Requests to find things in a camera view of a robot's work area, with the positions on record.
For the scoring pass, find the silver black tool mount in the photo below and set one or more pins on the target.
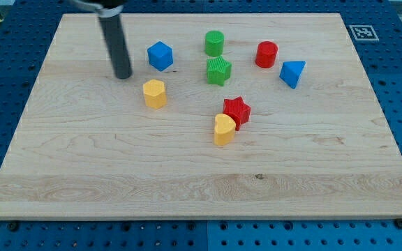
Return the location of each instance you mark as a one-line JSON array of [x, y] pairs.
[[97, 7]]

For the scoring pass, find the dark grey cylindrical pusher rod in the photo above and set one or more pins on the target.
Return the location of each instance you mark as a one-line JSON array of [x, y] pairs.
[[116, 46]]

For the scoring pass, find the yellow hexagon block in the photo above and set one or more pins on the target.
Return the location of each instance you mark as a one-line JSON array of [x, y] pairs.
[[154, 93]]

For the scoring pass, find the blue cube block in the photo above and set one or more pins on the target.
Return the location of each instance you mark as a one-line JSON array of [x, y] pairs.
[[160, 56]]

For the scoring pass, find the green cylinder block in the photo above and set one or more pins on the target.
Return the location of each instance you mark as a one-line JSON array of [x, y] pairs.
[[214, 42]]

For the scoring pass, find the green star block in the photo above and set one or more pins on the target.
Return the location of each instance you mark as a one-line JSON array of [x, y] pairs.
[[218, 70]]

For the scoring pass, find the red star block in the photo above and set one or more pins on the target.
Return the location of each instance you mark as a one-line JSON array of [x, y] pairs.
[[238, 110]]

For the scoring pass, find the yellow heart block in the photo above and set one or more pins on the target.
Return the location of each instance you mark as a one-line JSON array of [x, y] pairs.
[[224, 129]]

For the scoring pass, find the light wooden board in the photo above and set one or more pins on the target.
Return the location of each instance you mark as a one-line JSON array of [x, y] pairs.
[[88, 148]]

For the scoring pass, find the red cylinder block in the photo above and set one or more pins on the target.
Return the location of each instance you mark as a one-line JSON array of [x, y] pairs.
[[266, 54]]

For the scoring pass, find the blue triangle block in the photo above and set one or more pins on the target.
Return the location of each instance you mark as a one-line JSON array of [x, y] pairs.
[[291, 72]]

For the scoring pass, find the white fiducial marker tag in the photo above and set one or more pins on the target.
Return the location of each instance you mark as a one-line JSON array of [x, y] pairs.
[[363, 32]]

